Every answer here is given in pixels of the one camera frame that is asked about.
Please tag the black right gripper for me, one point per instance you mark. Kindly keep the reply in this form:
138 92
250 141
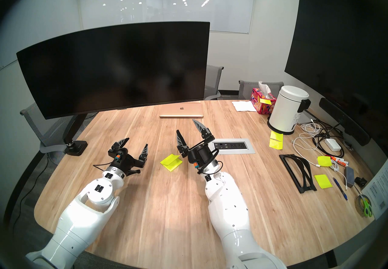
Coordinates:
200 154

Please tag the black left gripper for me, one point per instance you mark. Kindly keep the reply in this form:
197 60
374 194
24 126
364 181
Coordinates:
125 162

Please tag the yellow sticky note pad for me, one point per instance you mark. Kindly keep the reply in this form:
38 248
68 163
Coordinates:
323 181
169 166

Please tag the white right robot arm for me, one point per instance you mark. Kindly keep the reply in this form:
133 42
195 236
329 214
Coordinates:
227 204

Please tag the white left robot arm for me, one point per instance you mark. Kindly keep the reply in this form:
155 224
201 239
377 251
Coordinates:
91 210

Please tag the black curved monitor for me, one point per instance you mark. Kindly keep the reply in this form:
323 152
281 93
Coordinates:
115 65

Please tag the curled yellow sticky note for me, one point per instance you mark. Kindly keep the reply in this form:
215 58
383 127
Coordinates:
324 161

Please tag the gold closed laptop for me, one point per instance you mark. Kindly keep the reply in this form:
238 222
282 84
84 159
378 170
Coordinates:
182 110

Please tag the grey table power outlet panel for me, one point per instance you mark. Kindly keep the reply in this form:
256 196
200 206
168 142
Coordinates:
239 150

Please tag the white paper napkin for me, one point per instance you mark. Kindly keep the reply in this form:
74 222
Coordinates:
244 106

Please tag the grey mesh office chair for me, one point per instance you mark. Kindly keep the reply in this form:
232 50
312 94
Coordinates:
36 126
248 89
213 80

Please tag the colourful tissue box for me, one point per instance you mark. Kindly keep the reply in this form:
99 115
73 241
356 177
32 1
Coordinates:
262 106

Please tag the white pedal trash can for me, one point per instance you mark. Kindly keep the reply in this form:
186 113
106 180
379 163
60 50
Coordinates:
286 107

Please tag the white rectangular box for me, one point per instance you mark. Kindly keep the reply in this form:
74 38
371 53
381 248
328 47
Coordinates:
304 117

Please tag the black laptop stand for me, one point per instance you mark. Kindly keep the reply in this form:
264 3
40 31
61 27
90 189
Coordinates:
306 189

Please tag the white power adapter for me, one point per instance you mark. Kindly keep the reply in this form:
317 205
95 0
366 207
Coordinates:
332 144

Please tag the white orange marker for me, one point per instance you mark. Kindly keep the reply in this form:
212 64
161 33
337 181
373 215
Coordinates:
339 160

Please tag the black video sound bar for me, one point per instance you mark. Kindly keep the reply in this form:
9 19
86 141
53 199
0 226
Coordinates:
342 120

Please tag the blue pen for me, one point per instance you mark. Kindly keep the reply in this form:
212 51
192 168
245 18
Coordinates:
340 188

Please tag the grey whiteboard eraser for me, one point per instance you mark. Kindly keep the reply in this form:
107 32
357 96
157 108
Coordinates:
349 177

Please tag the small black clip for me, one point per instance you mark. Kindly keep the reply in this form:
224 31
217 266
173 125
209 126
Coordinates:
360 181

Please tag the clear tape roll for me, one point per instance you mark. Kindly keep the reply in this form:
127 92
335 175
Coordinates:
359 204

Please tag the green scissors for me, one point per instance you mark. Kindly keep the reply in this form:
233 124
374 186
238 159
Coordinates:
367 207

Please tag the white printed paper sheet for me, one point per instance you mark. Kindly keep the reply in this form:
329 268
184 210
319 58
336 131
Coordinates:
379 192

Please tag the glass wall whiteboard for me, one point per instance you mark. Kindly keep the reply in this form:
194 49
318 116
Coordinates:
212 4

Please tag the black wall television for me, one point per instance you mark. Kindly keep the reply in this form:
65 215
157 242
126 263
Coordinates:
339 44

